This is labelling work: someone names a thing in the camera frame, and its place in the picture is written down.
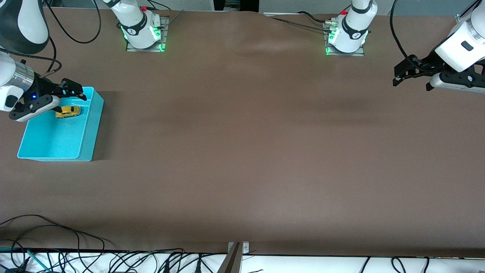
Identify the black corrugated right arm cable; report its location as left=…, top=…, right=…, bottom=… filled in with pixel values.
left=0, top=40, right=62, bottom=79

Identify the thin braided black cable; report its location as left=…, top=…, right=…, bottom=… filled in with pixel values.
left=270, top=17, right=335, bottom=32

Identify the grey metal bar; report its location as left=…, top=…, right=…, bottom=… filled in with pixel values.
left=217, top=243, right=242, bottom=273

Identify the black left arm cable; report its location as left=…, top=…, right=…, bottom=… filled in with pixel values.
left=390, top=0, right=426, bottom=71

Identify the long thin black looped cable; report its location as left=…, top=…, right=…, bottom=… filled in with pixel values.
left=0, top=213, right=116, bottom=253

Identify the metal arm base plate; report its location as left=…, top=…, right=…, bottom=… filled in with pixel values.
left=126, top=16, right=170, bottom=52
left=325, top=19, right=366, bottom=57

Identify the thick black cable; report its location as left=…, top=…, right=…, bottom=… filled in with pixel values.
left=297, top=11, right=328, bottom=24

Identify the turquoise plastic bin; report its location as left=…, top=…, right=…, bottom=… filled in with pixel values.
left=17, top=86, right=105, bottom=162

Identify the teal cable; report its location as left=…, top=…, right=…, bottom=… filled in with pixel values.
left=0, top=247, right=52, bottom=271

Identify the white side board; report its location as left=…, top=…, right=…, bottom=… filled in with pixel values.
left=0, top=250, right=485, bottom=273

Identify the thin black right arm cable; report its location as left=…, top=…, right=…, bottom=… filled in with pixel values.
left=42, top=0, right=102, bottom=44

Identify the short looped black cable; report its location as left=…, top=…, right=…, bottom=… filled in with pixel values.
left=390, top=257, right=408, bottom=273

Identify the yellow beetle toy car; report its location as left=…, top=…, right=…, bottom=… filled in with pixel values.
left=55, top=105, right=81, bottom=119

